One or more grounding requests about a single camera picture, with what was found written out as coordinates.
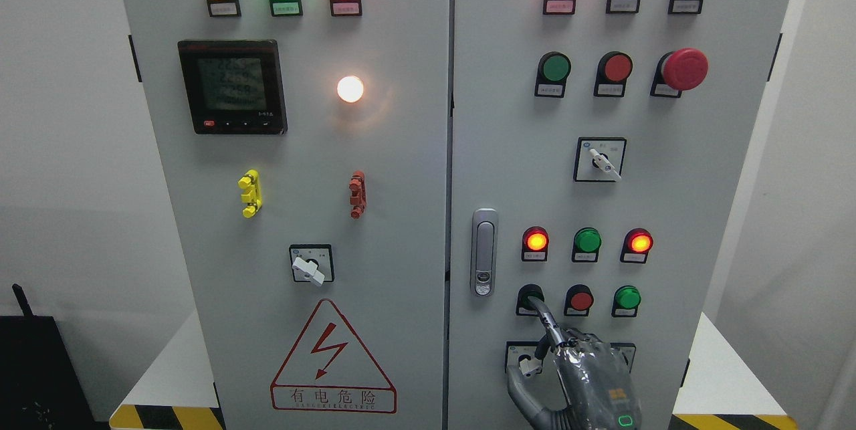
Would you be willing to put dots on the black knob selector switch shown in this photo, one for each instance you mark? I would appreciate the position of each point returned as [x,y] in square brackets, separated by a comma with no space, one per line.
[626,351]

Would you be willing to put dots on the red stop push button lower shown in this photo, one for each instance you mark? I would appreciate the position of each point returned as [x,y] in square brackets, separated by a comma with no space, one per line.
[578,301]

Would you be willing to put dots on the green push button second row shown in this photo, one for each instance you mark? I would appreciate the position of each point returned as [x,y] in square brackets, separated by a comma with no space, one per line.
[552,74]

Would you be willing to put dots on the upper right rotary selector switch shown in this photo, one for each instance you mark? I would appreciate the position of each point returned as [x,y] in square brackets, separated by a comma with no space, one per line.
[599,159]

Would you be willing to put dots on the red indicator light lower left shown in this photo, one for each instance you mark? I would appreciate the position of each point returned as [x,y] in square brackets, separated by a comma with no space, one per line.
[535,244]

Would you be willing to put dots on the green start push button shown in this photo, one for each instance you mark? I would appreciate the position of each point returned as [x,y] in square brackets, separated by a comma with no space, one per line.
[524,305]

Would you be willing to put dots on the black box with antenna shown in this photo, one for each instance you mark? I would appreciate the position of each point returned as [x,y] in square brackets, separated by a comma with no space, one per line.
[39,387]

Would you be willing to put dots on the red indicator light lower right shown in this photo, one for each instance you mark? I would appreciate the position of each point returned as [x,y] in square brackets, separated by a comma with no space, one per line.
[636,246]

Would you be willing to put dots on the red push button second row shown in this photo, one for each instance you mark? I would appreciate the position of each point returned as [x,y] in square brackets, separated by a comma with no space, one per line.
[612,74]

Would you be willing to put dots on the silver door handle lock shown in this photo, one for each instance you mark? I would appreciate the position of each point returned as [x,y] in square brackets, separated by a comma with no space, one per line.
[483,250]

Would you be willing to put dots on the red electrical hazard warning sticker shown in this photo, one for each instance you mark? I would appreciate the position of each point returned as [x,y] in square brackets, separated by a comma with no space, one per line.
[329,368]

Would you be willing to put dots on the green indicator light lower middle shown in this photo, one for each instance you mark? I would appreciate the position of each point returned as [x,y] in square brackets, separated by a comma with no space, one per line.
[586,246]

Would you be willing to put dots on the black digital power meter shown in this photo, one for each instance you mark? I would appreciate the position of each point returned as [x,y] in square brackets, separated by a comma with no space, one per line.
[234,86]

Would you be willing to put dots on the green push button lower right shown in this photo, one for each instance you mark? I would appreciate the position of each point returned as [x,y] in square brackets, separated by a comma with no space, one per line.
[626,302]

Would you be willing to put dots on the grey cabinet door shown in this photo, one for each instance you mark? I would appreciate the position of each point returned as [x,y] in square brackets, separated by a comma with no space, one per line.
[389,265]
[515,153]

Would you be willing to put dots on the red indicator light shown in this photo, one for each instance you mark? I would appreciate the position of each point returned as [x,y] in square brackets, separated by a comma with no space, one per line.
[535,244]
[636,246]

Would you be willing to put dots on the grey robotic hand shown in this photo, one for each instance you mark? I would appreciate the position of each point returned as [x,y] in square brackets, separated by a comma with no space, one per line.
[594,378]

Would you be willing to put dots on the grey right cabinet door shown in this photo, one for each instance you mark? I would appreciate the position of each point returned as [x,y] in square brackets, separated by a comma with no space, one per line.
[515,153]

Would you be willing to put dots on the grey left cabinet door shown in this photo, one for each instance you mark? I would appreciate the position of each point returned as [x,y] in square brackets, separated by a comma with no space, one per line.
[389,265]

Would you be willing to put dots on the white platform with hazard stripes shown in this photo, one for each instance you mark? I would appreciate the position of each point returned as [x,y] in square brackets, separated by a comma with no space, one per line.
[719,391]

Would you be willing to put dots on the red emergency stop mushroom button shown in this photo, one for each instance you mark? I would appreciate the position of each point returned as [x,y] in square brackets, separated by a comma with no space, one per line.
[678,71]

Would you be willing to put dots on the lower white rotary selector switch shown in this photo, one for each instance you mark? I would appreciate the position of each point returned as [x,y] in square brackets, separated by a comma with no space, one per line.
[521,356]

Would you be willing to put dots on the left door rotary selector switch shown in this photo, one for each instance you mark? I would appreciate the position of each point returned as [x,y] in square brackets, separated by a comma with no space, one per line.
[312,263]

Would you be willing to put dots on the white glowing indicator light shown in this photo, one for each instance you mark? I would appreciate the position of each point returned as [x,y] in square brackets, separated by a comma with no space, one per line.
[350,89]

